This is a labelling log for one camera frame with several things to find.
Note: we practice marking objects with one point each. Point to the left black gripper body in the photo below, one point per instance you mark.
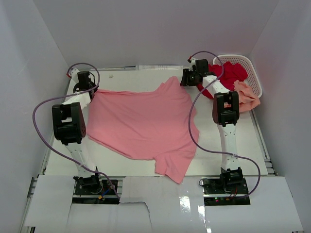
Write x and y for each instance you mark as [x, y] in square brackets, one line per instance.
[93, 86]

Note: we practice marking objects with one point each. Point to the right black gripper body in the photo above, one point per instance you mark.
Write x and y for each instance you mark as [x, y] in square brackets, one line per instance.
[197, 73]

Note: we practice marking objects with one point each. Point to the pink t shirt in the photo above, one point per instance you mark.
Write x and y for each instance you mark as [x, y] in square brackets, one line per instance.
[157, 125]

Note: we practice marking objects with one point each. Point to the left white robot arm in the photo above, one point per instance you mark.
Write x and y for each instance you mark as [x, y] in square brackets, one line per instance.
[69, 128]

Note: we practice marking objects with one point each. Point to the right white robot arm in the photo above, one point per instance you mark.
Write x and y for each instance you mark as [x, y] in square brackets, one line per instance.
[225, 113]

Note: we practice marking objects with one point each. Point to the red t shirt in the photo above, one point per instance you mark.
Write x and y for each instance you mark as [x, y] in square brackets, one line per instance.
[232, 79]

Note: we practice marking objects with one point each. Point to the white plastic basket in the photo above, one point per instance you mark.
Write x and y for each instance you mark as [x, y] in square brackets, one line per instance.
[252, 79]

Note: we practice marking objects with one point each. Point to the peach t shirt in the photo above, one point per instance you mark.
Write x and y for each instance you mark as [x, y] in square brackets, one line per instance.
[247, 99]

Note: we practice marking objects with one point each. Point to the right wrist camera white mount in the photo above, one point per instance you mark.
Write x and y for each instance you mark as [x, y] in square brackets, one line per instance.
[192, 64]

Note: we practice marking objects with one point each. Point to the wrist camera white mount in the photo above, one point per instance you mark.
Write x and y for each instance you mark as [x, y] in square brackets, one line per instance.
[73, 74]
[192, 64]

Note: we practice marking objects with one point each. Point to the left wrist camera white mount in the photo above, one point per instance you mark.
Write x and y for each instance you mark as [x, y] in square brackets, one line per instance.
[73, 74]

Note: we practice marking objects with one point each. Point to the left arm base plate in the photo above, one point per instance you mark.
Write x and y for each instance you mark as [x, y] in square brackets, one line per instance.
[96, 191]

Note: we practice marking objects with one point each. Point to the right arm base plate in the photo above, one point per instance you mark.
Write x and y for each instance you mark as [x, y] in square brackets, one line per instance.
[216, 195]

